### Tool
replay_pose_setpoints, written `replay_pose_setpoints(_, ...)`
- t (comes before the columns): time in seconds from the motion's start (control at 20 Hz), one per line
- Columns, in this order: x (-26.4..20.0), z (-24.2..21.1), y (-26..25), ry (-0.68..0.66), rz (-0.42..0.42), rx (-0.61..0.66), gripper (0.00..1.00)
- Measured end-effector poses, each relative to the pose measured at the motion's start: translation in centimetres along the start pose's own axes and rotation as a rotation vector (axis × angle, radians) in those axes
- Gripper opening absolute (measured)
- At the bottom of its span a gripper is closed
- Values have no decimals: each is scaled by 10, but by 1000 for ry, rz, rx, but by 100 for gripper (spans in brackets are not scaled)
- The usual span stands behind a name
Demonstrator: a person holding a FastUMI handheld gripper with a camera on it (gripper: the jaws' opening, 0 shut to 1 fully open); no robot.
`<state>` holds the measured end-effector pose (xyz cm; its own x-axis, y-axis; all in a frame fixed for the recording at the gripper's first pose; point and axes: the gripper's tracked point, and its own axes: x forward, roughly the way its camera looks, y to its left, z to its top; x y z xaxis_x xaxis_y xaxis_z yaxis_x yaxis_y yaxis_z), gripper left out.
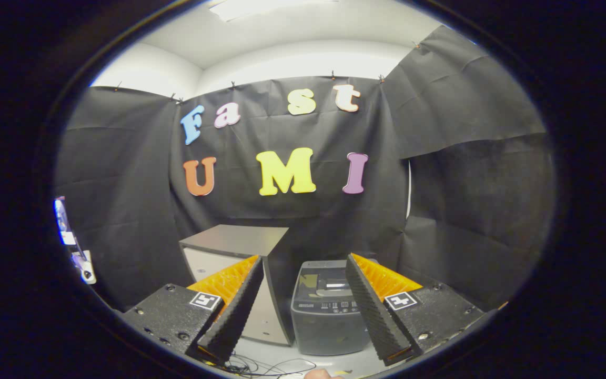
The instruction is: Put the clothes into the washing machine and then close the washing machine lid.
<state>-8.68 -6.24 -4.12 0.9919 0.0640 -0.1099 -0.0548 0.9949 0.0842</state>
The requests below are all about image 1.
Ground white hanging cable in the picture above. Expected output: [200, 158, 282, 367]
[405, 161, 413, 219]

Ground row of small cloth clips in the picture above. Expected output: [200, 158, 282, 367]
[115, 42, 422, 103]

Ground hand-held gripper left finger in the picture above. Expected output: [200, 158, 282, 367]
[122, 255, 265, 366]

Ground dark washing machine lid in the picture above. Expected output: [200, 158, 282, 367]
[295, 261, 359, 303]

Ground grey washing machine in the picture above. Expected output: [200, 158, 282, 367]
[290, 260, 382, 356]

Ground small glowing screen device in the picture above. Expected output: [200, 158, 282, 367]
[54, 196, 76, 246]

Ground small grey cabinet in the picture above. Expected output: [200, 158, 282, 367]
[179, 225, 294, 346]

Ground tangled thin floor cables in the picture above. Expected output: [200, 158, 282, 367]
[224, 354, 318, 377]

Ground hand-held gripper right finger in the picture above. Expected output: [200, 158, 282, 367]
[345, 253, 485, 367]

